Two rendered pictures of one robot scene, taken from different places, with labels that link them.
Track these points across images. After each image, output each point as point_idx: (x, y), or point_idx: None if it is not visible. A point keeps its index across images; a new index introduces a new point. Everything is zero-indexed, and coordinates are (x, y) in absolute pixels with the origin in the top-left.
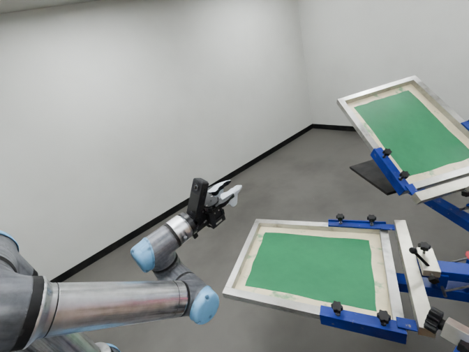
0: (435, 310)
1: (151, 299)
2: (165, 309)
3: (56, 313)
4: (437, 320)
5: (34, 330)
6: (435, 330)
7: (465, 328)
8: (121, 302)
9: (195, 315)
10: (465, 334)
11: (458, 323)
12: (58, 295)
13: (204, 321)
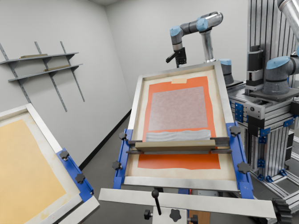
0: (285, 209)
1: (297, 24)
2: (296, 33)
3: (285, 5)
4: (275, 198)
5: (280, 6)
6: (272, 200)
7: (259, 209)
8: (293, 17)
9: (297, 46)
10: (255, 199)
11: (266, 212)
12: (290, 1)
13: (296, 53)
